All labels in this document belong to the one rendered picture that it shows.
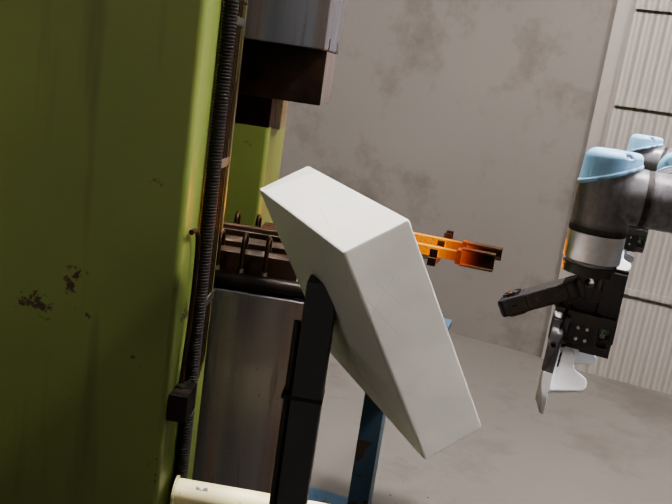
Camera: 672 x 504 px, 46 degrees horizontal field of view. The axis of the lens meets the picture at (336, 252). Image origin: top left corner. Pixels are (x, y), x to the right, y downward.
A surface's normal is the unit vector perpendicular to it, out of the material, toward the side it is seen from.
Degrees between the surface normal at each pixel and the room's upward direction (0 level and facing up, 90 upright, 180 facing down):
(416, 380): 90
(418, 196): 90
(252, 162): 90
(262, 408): 90
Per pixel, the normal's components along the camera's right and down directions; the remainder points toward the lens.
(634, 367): -0.40, 0.15
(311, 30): -0.08, 0.22
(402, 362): 0.34, 0.26
